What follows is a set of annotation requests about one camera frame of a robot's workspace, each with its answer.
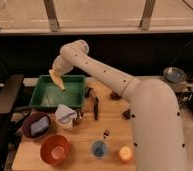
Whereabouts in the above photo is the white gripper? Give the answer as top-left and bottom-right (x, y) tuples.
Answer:
(52, 55), (73, 76)

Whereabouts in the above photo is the yellow banana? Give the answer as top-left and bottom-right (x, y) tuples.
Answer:
(49, 69), (65, 90)

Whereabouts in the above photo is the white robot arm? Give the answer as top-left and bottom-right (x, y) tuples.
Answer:
(53, 40), (189, 171)

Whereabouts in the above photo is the green plastic tray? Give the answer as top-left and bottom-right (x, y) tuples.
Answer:
(30, 75), (86, 111)

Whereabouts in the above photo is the white mug with cloth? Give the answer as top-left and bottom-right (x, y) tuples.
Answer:
(55, 104), (77, 130)

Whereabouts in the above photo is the blue sponge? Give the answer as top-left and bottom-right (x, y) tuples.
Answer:
(30, 116), (50, 136)

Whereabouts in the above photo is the bunch of dark grapes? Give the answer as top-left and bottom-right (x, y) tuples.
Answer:
(110, 92), (121, 100)

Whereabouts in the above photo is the maroon bowl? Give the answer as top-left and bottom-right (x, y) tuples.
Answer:
(22, 112), (51, 139)

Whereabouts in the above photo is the black chair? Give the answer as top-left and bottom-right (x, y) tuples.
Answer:
(0, 75), (23, 171)

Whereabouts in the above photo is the black rectangular remote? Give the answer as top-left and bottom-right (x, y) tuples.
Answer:
(123, 109), (131, 120)

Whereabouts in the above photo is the orange bowl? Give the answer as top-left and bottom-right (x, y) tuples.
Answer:
(40, 135), (70, 166)

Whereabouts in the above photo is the blue cup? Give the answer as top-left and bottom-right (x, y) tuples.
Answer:
(91, 140), (107, 158)

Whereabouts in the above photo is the red yellow apple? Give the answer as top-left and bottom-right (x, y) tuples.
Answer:
(118, 146), (133, 163)

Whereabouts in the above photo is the metal bowl on side table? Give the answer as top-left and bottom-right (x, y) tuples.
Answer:
(163, 67), (186, 84)

